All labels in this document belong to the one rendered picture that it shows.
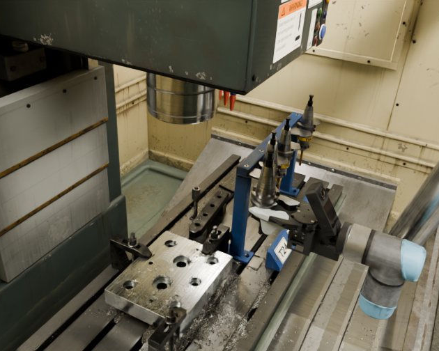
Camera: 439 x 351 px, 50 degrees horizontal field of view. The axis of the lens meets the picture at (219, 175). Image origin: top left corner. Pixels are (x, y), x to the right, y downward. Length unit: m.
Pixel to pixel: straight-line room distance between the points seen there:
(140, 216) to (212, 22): 1.49
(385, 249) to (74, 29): 0.76
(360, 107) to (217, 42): 1.24
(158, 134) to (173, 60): 1.63
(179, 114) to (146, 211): 1.29
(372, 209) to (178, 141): 1.03
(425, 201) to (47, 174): 0.99
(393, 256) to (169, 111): 0.53
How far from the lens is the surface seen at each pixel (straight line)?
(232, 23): 0.81
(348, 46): 1.93
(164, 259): 1.35
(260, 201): 1.01
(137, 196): 2.34
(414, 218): 1.07
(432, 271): 1.81
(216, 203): 1.62
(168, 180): 2.46
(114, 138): 1.69
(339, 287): 1.72
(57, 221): 1.54
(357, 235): 0.99
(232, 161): 2.01
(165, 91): 0.97
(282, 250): 1.49
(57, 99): 1.37
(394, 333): 1.73
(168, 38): 0.88
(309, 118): 1.61
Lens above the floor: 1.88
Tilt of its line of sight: 31 degrees down
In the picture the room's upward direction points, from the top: 4 degrees clockwise
